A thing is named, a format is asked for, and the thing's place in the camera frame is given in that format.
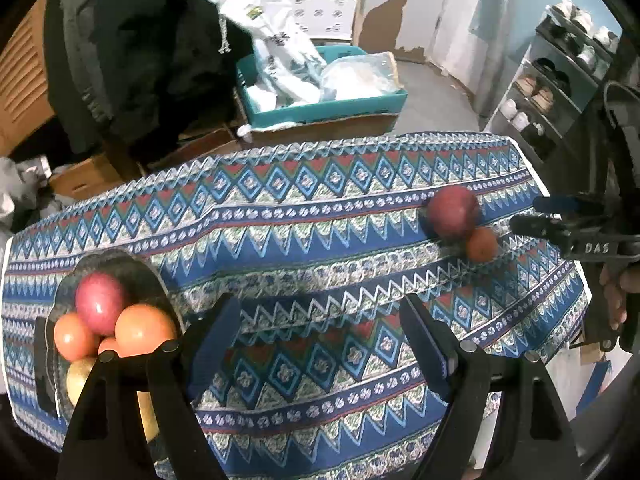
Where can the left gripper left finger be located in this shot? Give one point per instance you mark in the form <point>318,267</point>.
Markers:
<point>207,341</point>

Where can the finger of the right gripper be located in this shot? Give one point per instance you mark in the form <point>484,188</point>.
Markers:
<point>568,204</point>
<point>560,233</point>

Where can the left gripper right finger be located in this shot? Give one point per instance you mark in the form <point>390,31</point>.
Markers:
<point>433,345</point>

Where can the small orange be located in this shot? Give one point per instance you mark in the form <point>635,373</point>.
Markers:
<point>482,245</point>
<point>73,338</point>

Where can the large orange front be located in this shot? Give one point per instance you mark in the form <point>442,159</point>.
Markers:
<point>142,328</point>

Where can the red apple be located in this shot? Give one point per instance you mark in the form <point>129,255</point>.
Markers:
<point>453,212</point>
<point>99,300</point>

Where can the dark glass bowl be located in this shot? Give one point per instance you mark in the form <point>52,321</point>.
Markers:
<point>143,285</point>

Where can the person's right hand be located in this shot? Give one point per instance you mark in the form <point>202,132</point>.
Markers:
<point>616,291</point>

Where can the blue patterned tablecloth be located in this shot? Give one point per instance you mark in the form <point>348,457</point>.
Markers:
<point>320,241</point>

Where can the shoe rack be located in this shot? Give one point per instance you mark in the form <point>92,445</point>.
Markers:
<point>559,73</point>

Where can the teal plastic crate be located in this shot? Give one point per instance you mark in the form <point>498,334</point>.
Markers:
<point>264,109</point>

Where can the cardboard box under crate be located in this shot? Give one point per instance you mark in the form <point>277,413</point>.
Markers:
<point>334,129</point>

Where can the wooden box on floor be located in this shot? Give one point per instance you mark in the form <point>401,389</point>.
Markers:
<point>93,176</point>

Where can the clear plastic bag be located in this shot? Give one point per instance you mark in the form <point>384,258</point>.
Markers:
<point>360,77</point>

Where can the pile of grey clothes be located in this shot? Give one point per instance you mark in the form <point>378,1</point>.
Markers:
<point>26,195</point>

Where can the white rice bag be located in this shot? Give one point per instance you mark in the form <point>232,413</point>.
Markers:
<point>287,61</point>

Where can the white patterned storage box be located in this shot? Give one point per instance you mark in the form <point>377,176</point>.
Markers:
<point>326,19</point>

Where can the black hanging jacket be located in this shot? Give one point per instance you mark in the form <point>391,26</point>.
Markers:
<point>144,70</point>

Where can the wooden louvered door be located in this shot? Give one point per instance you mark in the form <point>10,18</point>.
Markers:
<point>24,84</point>

